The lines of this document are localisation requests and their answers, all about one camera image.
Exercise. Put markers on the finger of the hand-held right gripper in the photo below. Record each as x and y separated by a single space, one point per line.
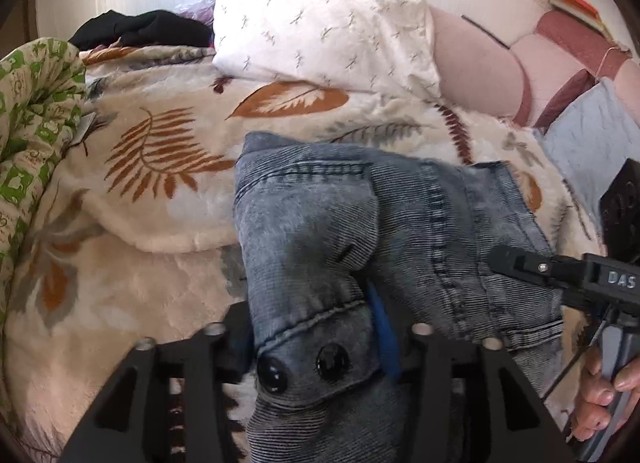
530 263

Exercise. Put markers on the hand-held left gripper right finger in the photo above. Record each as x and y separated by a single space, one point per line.
385 338

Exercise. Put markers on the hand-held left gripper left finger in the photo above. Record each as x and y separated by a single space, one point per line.
235 343

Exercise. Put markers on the blue denim pants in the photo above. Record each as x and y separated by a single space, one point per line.
310 223

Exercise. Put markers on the person's right hand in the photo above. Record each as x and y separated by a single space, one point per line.
595 398

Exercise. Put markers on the light blue quilted pillow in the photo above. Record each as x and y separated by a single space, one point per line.
585 143

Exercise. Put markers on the leaf print fleece blanket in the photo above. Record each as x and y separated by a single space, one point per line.
165 223

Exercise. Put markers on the pink padded headboard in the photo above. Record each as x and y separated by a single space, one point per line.
475 68

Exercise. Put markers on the red and yellow books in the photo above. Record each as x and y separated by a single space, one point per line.
582 18

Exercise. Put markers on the green printed quilt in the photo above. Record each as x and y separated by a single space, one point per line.
35 118

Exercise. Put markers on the white patterned pillow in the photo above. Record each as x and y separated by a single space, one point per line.
325 28

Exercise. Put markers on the black cloth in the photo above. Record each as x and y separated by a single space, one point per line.
140 30

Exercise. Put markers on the purple plastic bag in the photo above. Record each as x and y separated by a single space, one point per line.
200 8

